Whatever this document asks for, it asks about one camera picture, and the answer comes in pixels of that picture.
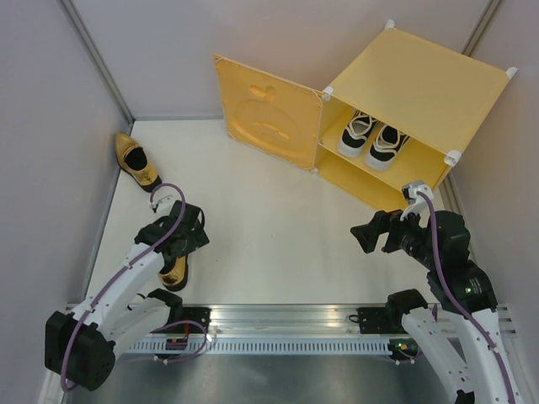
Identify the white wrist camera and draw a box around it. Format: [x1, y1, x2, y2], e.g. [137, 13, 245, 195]
[150, 195, 176, 215]
[400, 181, 435, 221]

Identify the left aluminium corner post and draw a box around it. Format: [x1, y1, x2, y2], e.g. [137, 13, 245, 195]
[57, 0, 136, 127]

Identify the aluminium corner post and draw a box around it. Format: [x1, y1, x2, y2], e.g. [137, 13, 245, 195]
[57, 0, 136, 127]
[461, 0, 505, 57]

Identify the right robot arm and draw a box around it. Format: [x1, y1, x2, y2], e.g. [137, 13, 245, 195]
[350, 210, 524, 403]

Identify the right aluminium corner post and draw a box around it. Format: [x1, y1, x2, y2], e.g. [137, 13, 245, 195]
[461, 0, 505, 57]

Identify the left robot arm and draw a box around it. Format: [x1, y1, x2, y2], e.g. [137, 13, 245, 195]
[44, 201, 210, 391]

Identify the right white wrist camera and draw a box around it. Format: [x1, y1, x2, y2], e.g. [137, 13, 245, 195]
[400, 181, 435, 221]

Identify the white black sneaker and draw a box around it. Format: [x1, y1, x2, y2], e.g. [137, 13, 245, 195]
[337, 110, 378, 158]
[364, 122, 410, 172]

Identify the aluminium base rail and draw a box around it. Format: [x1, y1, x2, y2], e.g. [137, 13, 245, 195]
[65, 302, 517, 342]

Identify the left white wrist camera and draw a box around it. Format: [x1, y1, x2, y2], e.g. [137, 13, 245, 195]
[150, 195, 176, 215]

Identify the gold loafer shoe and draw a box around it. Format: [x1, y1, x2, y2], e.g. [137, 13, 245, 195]
[115, 131, 162, 193]
[158, 255, 189, 292]

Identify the white slotted cable duct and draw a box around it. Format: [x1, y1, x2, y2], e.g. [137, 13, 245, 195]
[127, 338, 392, 356]

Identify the yellow plastic shoe cabinet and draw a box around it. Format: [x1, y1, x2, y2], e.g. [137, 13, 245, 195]
[316, 21, 517, 210]

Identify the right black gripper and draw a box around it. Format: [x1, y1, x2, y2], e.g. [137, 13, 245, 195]
[350, 200, 441, 268]

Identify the yellow cabinet door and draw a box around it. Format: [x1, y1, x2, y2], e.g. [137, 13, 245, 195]
[214, 54, 323, 171]

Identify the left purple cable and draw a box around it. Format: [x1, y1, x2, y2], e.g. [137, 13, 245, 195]
[61, 183, 210, 393]

